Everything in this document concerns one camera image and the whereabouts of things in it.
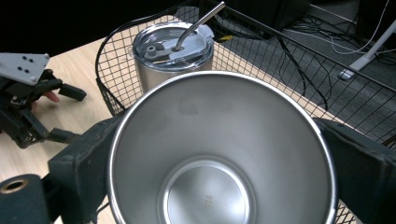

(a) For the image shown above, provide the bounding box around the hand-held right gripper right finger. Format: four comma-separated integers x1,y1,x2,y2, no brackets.
312,117,396,224

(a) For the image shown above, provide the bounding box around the metal straw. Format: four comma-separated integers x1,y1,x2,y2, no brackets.
175,1,226,51

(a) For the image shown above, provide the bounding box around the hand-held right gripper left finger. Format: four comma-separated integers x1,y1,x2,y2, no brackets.
48,116,126,224

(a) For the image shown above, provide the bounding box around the long black floor cable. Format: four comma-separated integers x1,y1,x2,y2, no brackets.
276,36,331,112

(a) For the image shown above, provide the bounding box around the steel tumbler with clear lid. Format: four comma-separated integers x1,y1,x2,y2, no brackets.
132,21,216,94

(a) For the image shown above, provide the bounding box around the steel mug with handle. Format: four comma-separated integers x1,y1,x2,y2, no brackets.
106,70,339,224

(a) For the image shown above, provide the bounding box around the tangle of black cables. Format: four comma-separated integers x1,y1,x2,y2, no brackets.
292,13,359,41

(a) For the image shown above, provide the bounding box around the black wire mesh basket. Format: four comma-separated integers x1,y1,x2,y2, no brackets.
94,0,396,224

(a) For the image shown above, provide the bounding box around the white floor cable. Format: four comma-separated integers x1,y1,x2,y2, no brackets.
311,0,396,56

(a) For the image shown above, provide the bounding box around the white metal desk frame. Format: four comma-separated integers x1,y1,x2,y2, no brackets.
338,18,396,81

